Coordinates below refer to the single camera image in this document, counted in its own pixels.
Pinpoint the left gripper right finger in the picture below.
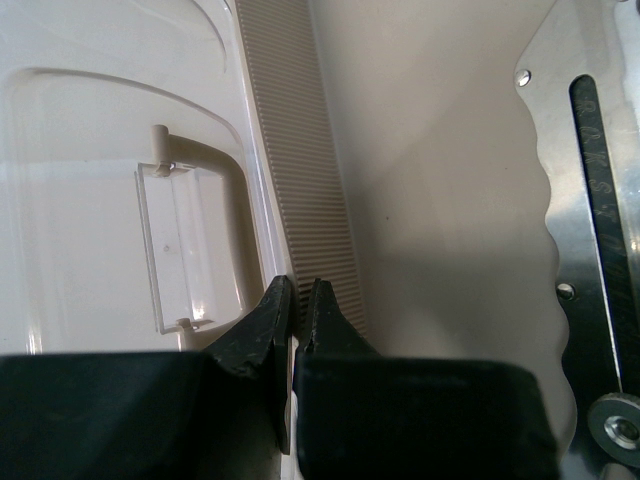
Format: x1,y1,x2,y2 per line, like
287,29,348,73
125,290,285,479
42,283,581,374
294,279,558,479

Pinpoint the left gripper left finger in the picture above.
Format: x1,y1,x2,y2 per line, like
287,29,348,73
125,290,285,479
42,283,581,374
1,276,291,479

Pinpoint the beige plastic toolbox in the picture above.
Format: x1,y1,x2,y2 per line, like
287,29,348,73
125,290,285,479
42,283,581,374
1,1,575,447

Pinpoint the silver adjustable wrench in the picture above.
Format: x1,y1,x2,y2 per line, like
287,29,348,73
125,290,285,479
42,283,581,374
514,1,639,479

